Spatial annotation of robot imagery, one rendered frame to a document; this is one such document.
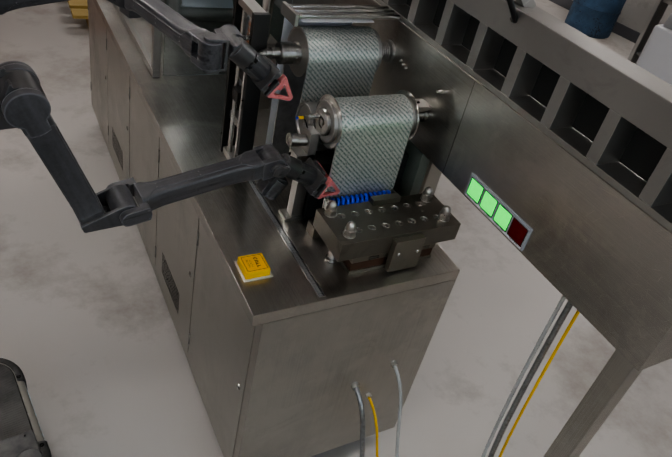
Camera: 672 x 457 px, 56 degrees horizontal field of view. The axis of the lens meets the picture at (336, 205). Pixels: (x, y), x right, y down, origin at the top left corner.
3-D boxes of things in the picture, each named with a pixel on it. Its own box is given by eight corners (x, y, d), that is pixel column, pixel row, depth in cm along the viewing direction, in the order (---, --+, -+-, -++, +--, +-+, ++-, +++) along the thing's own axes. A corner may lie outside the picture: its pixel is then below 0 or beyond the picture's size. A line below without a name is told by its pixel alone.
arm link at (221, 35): (203, 74, 148) (206, 39, 143) (190, 52, 156) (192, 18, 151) (251, 73, 153) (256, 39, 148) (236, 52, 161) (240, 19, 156)
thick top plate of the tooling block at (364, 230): (312, 225, 180) (316, 208, 177) (426, 207, 199) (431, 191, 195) (337, 262, 170) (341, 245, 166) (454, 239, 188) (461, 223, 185)
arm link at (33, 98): (88, 248, 141) (74, 217, 146) (145, 221, 145) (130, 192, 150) (-6, 104, 105) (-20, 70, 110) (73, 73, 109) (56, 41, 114)
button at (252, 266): (236, 263, 172) (237, 256, 171) (260, 258, 175) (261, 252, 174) (245, 280, 167) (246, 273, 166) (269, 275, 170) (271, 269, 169)
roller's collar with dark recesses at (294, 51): (273, 58, 186) (276, 37, 182) (291, 57, 189) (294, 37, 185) (281, 68, 182) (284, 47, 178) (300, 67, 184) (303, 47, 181)
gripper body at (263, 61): (265, 94, 155) (245, 77, 149) (250, 76, 161) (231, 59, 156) (283, 75, 154) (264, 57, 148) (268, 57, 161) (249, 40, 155)
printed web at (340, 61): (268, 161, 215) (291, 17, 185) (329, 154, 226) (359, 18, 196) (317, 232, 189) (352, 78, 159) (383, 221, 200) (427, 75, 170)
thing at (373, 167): (323, 200, 182) (335, 146, 172) (391, 191, 193) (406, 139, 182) (324, 201, 182) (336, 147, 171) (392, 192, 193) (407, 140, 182)
